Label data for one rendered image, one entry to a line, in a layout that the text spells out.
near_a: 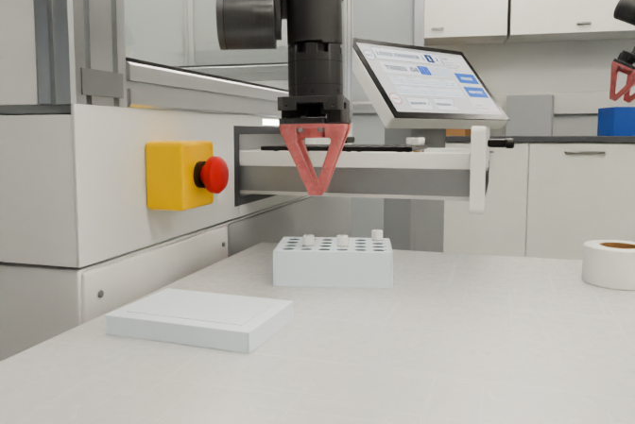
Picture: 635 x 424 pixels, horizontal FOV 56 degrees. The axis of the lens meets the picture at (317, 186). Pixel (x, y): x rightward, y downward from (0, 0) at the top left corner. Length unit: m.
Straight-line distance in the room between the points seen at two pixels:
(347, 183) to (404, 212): 1.07
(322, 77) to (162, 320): 0.28
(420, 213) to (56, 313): 1.42
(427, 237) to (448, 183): 1.14
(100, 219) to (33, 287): 0.09
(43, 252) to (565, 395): 0.44
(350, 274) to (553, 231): 3.26
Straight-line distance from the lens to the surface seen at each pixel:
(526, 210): 3.82
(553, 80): 4.52
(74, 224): 0.57
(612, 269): 0.69
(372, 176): 0.80
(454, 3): 4.19
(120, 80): 0.61
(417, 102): 1.74
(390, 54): 1.85
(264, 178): 0.84
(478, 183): 0.76
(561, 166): 3.81
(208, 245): 0.78
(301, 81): 0.61
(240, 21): 0.61
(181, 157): 0.62
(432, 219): 1.92
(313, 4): 0.61
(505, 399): 0.40
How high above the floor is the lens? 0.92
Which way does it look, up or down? 5 degrees down
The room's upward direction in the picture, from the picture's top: straight up
